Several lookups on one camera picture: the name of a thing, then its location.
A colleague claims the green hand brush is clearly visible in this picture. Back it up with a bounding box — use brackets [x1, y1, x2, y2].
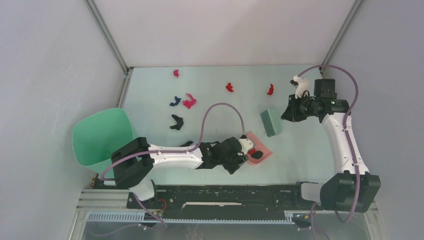
[260, 108, 282, 137]

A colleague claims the pink plastic dustpan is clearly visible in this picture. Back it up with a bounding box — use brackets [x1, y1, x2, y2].
[246, 132, 273, 165]

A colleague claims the red paper scrap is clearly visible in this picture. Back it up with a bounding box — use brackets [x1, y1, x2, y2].
[267, 84, 274, 96]
[173, 69, 179, 78]
[225, 82, 234, 93]

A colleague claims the magenta paper scrap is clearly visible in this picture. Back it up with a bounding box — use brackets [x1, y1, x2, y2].
[182, 93, 197, 109]

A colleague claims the black twisted paper scrap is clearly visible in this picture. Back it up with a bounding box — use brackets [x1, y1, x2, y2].
[180, 140, 195, 148]

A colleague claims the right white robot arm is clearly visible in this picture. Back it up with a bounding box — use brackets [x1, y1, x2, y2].
[281, 76, 381, 213]

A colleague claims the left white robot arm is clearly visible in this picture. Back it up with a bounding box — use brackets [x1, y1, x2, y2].
[111, 135, 254, 208]

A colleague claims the green plastic waste bin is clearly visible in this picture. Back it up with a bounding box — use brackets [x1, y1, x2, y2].
[71, 108, 135, 174]

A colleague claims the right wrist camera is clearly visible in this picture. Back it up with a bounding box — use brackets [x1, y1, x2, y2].
[290, 75, 310, 99]

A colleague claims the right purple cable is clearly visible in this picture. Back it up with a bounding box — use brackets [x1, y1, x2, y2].
[296, 64, 362, 240]

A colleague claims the purple cable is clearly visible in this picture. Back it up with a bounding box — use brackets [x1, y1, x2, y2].
[99, 102, 248, 229]
[296, 64, 362, 240]

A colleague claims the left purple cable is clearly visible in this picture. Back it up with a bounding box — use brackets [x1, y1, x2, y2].
[99, 102, 248, 229]

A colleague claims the right aluminium frame post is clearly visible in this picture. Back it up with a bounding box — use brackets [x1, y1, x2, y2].
[321, 0, 364, 65]

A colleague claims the aluminium frame post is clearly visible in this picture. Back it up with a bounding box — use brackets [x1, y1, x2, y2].
[321, 0, 364, 65]
[84, 0, 130, 75]

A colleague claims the left aluminium frame post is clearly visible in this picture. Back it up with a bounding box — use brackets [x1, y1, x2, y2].
[84, 0, 130, 75]

